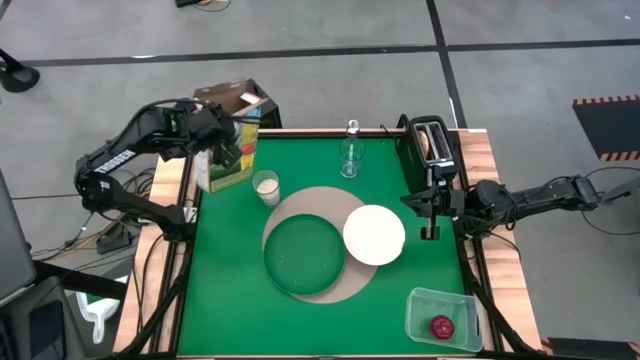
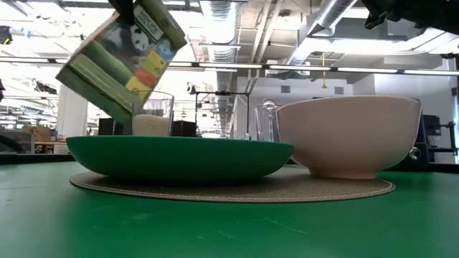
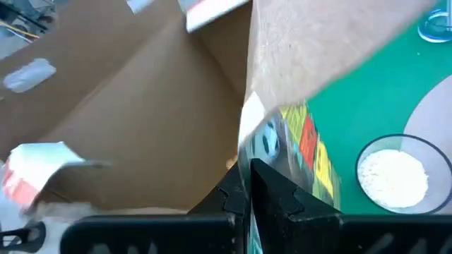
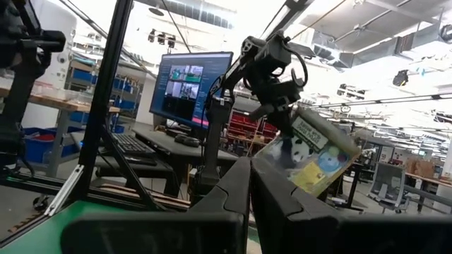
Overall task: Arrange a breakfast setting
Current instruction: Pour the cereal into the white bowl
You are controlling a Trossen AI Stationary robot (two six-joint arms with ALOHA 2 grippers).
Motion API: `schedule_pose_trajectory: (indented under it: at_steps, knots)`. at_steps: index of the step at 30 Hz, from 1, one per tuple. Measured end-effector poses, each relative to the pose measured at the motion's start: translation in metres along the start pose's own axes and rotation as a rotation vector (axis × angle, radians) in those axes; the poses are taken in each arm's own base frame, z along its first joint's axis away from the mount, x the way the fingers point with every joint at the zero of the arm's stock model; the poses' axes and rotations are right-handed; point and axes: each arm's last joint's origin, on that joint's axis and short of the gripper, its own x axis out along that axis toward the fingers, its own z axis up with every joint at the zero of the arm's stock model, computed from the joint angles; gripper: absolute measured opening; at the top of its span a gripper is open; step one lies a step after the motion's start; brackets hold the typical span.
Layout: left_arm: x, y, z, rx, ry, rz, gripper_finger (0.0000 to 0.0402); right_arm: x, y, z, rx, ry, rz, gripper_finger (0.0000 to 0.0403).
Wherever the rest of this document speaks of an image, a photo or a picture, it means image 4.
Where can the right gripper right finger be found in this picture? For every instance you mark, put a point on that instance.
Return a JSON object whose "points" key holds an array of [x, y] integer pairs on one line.
{"points": [[282, 211]]}

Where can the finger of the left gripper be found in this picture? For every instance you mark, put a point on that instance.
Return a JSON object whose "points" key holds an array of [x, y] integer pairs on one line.
{"points": [[284, 127]]}

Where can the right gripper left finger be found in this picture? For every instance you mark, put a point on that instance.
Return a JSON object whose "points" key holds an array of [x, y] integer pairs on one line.
{"points": [[219, 197]]}

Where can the brown cardboard box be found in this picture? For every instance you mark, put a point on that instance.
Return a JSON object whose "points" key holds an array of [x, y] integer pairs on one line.
{"points": [[328, 158]]}

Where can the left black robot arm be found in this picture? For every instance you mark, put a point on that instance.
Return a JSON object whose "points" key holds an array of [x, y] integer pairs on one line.
{"points": [[217, 141]]}

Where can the red bin shelf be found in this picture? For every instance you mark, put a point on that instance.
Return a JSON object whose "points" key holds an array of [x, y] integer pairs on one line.
{"points": [[243, 127]]}

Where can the black computer desk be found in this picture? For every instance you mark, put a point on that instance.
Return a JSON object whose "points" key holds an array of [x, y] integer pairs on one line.
{"points": [[169, 143]]}

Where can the computer monitor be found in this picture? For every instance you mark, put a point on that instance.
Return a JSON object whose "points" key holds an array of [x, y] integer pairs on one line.
{"points": [[190, 88]]}

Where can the black keyboard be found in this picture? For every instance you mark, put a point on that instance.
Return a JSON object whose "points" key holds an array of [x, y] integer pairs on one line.
{"points": [[130, 144]]}

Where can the grey office chair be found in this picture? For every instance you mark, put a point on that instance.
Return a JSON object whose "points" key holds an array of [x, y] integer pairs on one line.
{"points": [[388, 183]]}

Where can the wooden workbench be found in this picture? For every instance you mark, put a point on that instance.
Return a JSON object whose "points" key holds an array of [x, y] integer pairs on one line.
{"points": [[67, 104]]}

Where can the blue bin shelving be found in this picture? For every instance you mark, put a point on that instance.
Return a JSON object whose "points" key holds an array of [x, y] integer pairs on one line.
{"points": [[84, 75]]}

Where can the blue storage bin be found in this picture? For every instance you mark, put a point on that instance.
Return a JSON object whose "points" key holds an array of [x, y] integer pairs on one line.
{"points": [[35, 150]]}

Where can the white cylindrical tank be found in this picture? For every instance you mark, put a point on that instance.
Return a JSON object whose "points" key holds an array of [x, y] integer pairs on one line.
{"points": [[60, 28]]}

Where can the frame light bar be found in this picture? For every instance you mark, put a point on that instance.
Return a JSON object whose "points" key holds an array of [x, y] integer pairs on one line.
{"points": [[282, 17]]}

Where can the black diagonal frame strut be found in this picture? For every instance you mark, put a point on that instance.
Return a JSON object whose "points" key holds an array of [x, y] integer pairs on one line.
{"points": [[127, 169]]}

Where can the black frame post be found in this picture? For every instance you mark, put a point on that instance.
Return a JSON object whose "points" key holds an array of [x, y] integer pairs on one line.
{"points": [[102, 106]]}

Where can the silver aluminium bracket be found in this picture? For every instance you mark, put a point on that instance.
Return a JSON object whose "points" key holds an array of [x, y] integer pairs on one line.
{"points": [[63, 192]]}

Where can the black frame base rail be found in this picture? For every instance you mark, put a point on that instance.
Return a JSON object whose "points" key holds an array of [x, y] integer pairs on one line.
{"points": [[35, 183]]}

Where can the black camera stand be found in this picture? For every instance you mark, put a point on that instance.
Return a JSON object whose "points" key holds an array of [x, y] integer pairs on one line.
{"points": [[21, 88]]}

